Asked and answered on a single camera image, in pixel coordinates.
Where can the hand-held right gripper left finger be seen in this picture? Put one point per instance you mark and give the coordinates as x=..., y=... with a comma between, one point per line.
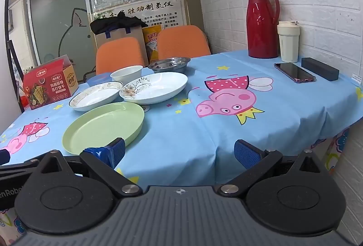
x=116, y=149

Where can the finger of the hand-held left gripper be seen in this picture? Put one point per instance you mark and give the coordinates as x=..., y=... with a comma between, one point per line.
x=19, y=168
x=4, y=156

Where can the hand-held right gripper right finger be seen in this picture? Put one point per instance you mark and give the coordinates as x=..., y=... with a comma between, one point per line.
x=246, y=153

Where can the light green plate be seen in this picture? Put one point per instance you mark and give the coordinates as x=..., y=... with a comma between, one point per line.
x=105, y=126

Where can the round plate with floral rim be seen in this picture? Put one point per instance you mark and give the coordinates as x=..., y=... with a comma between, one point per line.
x=95, y=97

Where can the translucent blue bowl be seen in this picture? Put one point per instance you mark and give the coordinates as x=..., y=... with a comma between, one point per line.
x=97, y=80

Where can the white oval floral plate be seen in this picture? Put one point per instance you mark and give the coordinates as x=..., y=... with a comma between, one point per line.
x=158, y=87

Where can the white ceramic bowl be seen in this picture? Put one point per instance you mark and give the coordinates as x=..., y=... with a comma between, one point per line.
x=126, y=74

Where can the stainless steel bowl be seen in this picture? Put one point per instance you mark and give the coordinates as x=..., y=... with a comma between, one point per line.
x=169, y=64

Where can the blue cartoon pig tablecloth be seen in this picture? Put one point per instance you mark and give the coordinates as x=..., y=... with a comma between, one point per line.
x=181, y=132

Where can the whiteboard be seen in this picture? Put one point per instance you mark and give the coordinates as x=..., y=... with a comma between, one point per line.
x=7, y=78

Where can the red cracker box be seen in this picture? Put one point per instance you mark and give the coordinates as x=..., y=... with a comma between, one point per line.
x=48, y=88

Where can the colourful floral cloth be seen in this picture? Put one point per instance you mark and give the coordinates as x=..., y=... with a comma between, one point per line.
x=336, y=146

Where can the black easel stand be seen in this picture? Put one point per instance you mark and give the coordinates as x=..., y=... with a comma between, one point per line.
x=14, y=64

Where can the smartphone in clear case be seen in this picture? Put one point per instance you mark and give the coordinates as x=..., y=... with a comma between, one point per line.
x=294, y=72

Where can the orange chair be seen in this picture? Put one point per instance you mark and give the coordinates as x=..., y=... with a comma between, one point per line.
x=183, y=41
x=120, y=54

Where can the black rectangular case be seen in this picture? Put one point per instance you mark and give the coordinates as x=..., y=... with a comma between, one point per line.
x=320, y=67

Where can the yellow snack bag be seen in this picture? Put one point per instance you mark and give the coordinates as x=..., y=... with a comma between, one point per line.
x=151, y=41

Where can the brown paper bag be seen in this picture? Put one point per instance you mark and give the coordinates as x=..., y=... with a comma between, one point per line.
x=133, y=33

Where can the white tumbler cup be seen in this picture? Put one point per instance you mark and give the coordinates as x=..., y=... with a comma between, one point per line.
x=287, y=41

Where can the red thermos jug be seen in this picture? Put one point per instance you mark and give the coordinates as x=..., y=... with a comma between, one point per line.
x=261, y=27

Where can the black cloth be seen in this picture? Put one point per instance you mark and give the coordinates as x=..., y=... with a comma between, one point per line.
x=116, y=21

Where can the frosted glass door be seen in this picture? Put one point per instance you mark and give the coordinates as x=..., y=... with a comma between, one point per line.
x=56, y=21

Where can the framed sign board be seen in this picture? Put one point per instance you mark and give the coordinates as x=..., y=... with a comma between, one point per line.
x=167, y=11

